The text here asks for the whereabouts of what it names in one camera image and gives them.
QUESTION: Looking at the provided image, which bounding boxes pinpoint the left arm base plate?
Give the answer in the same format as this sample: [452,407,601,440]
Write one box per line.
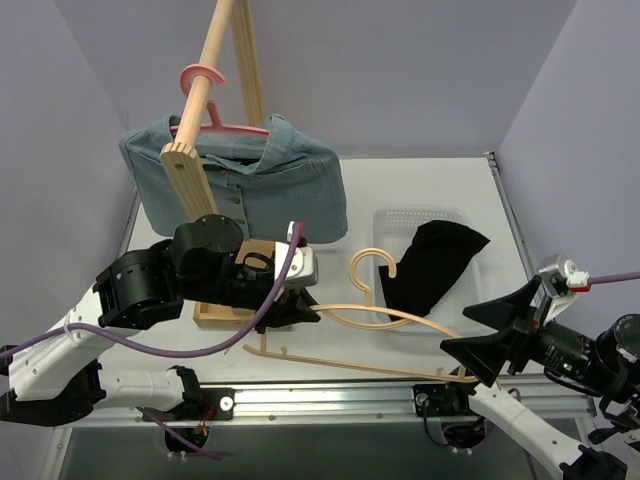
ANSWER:
[142,387,236,451]

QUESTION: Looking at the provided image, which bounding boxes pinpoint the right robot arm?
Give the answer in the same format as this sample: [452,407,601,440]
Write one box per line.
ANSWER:
[440,275,639,479]

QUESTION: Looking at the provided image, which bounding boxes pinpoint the aluminium rail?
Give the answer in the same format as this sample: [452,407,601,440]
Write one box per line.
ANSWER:
[54,375,591,431]
[487,152,591,381]

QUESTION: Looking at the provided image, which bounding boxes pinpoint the black skirt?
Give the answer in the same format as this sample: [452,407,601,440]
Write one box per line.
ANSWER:
[378,220,490,317]

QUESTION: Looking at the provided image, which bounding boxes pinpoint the aluminium right side rail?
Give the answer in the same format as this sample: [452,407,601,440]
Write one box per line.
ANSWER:
[487,152,591,381]

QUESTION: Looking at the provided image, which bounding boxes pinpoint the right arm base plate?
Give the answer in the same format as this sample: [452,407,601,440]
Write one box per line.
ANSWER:
[412,382,501,451]

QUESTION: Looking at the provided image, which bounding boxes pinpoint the aluminium front rail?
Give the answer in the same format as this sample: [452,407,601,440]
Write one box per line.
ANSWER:
[54,375,591,431]

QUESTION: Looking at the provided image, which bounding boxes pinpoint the light blue denim shirt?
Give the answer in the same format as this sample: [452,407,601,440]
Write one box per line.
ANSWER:
[119,115,348,244]

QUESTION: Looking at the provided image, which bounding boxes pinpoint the white perforated plastic basket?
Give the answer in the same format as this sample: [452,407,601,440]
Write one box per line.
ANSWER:
[372,206,490,336]

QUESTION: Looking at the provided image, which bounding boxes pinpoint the pink plastic hanger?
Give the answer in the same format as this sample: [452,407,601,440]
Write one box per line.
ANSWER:
[180,64,270,138]

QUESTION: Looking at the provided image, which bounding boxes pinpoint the wooden clothes rack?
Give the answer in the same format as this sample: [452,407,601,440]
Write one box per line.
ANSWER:
[159,0,295,331]

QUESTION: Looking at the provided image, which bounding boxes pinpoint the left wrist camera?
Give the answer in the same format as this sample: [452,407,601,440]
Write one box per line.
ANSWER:
[274,221,319,295]

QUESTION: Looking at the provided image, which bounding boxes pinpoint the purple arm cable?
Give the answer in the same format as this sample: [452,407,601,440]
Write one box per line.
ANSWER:
[587,269,640,286]
[0,222,306,461]

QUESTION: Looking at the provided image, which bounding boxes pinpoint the beige plastic hanger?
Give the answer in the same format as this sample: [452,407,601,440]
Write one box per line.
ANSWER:
[242,247,503,390]

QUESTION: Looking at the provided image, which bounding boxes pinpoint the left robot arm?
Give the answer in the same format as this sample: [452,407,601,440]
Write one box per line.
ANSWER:
[1,214,319,427]

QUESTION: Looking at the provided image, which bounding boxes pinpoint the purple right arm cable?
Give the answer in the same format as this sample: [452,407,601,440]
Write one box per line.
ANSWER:
[587,269,640,286]

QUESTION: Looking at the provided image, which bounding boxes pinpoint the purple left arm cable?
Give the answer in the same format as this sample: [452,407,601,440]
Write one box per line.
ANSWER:
[0,222,306,461]

